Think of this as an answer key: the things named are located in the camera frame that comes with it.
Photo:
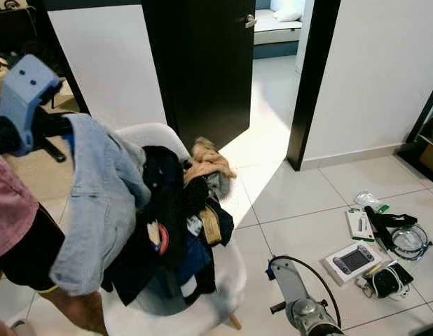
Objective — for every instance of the light denim jacket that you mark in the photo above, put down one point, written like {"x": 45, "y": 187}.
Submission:
{"x": 97, "y": 210}

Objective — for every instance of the white plastic chair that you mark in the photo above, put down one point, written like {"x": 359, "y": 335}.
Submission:
{"x": 153, "y": 134}

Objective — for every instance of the black patched jacket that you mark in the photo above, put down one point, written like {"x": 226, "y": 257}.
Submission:
{"x": 171, "y": 203}

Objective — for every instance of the dark wooden door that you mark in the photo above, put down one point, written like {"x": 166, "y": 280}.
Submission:
{"x": 195, "y": 70}

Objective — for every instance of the tan fuzzy garment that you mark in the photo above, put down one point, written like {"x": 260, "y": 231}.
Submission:
{"x": 206, "y": 162}

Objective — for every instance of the white bed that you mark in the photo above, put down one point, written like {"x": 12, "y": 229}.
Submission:
{"x": 279, "y": 28}

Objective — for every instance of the small white green box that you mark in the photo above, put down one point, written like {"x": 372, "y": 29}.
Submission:
{"x": 360, "y": 225}

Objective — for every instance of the clear plastic bag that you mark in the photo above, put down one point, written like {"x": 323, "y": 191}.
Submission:
{"x": 369, "y": 199}

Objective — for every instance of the clear round case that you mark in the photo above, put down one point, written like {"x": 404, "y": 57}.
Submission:
{"x": 411, "y": 241}

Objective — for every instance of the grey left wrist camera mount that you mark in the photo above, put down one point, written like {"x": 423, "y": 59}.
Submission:
{"x": 27, "y": 91}

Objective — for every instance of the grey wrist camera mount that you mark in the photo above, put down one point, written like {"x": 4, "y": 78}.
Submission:
{"x": 27, "y": 91}
{"x": 288, "y": 280}

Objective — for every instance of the black door frame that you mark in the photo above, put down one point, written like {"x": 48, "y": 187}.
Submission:
{"x": 311, "y": 84}

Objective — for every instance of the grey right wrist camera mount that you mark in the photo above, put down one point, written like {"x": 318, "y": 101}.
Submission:
{"x": 288, "y": 280}

